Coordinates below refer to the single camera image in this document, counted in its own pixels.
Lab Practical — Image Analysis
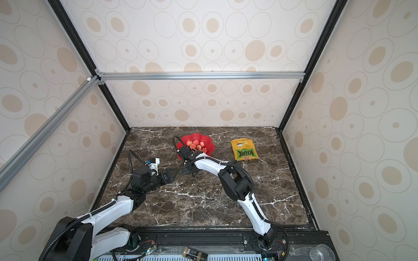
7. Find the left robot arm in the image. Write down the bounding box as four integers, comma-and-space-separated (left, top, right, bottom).
39, 151, 178, 261

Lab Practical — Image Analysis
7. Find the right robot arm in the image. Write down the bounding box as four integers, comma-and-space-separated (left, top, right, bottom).
172, 136, 289, 255

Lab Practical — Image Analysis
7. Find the red flower-shaped fruit bowl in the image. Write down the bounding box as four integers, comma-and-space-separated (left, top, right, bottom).
173, 133, 215, 158

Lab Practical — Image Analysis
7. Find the yellow green snack bag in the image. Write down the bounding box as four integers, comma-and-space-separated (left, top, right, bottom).
231, 138, 259, 161

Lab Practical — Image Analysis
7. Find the black battery with gold label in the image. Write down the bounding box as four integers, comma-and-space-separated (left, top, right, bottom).
182, 247, 208, 261

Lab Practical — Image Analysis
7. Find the clear plastic cup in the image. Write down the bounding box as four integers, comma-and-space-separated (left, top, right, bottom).
309, 244, 336, 261

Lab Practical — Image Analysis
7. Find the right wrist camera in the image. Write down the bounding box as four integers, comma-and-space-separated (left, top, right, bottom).
176, 145, 202, 163

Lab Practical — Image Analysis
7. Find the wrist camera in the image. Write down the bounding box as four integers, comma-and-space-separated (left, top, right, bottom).
131, 158, 160, 194
176, 145, 202, 163

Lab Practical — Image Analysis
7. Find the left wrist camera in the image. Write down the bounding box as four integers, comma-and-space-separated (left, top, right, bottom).
131, 158, 160, 194

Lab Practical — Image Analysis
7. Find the horizontal aluminium rail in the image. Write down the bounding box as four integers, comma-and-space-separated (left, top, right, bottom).
98, 71, 305, 80

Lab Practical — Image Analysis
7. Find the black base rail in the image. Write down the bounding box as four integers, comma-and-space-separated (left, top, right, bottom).
115, 226, 338, 261

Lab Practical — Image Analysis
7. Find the left diagonal aluminium rail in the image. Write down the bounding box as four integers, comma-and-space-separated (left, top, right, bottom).
1, 76, 99, 190

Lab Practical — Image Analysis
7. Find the left black corner post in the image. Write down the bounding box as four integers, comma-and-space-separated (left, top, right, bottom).
47, 0, 131, 133

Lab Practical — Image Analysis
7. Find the black corner post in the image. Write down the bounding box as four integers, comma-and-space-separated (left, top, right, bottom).
47, 0, 131, 133
276, 0, 348, 134

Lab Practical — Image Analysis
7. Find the right black corner post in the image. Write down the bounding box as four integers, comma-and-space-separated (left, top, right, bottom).
276, 0, 348, 134

